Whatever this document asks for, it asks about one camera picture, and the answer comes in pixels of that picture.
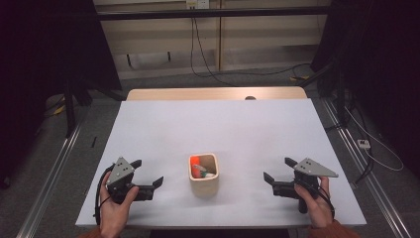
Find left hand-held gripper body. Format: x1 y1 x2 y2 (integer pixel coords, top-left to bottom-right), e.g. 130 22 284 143
106 156 156 204

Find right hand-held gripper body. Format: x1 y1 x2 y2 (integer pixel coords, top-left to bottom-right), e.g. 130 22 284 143
271 158 340 214

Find orange highlighter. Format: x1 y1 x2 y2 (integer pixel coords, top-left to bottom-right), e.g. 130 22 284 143
190 156 202 179

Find beige square pen holder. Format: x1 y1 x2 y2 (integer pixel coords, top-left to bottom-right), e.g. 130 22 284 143
188 153 220 196

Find person's right hand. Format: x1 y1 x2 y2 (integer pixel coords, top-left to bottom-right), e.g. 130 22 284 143
294 176 335 229

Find person's left hand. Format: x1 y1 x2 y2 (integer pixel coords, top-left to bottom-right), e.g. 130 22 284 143
99 172 140 238

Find white table mat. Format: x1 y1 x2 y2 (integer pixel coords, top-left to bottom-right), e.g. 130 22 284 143
74 98 368 229

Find black metal stand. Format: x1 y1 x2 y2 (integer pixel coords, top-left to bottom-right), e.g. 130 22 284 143
306 59 352 128
62 78 127 138

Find wooden table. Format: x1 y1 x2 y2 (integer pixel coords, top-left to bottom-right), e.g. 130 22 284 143
126 86 308 101

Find dark curtain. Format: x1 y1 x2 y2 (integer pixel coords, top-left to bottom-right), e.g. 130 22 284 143
0 0 123 189
310 0 420 173

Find left hand-held gripper cable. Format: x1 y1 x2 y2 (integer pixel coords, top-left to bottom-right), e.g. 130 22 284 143
93 165 115 226

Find hand-held gripper cable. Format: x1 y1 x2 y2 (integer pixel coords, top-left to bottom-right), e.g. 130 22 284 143
316 185 336 220
93 165 115 226

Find right hand-held gripper cable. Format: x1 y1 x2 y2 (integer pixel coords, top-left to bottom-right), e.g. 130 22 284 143
316 185 336 220

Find aluminium floor rail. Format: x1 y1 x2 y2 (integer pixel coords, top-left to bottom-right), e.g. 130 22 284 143
16 118 83 238
321 98 414 238

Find white floor cable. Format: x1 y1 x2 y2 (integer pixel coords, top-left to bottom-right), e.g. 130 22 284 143
343 105 404 173

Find black hanging cable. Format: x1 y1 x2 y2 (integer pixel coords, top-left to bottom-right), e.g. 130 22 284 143
189 8 311 87

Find white wall socket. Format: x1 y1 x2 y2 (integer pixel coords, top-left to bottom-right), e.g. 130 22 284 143
185 0 211 10

